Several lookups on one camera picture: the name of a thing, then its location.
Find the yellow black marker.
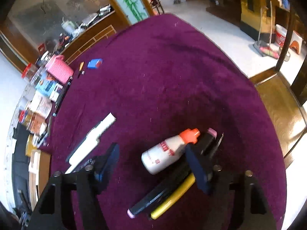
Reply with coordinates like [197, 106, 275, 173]
[150, 173, 196, 220]

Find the large clear plastic jar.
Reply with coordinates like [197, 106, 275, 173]
[21, 63, 45, 85]

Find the black markers bundle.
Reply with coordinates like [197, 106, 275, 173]
[53, 76, 73, 117]

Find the clear jar orange label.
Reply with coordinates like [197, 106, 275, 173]
[24, 111, 47, 136]

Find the purple velvet tablecloth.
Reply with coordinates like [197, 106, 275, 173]
[44, 14, 286, 229]

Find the wooden chair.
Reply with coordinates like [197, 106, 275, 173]
[250, 5, 306, 168]

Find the small white blue box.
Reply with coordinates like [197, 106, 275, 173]
[50, 83, 63, 102]

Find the white glue bottle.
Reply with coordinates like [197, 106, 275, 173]
[141, 128, 200, 175]

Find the cardboard tray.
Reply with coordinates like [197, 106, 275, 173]
[28, 149, 51, 211]

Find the small orange screwdriver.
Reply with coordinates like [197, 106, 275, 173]
[78, 61, 84, 78]

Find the blue lighter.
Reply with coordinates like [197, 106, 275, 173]
[87, 59, 103, 69]

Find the white pill bottle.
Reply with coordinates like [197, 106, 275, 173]
[29, 91, 53, 119]

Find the white marker pen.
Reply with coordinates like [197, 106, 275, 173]
[65, 113, 116, 174]

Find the black marker pink cap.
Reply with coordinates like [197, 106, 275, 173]
[127, 128, 218, 218]

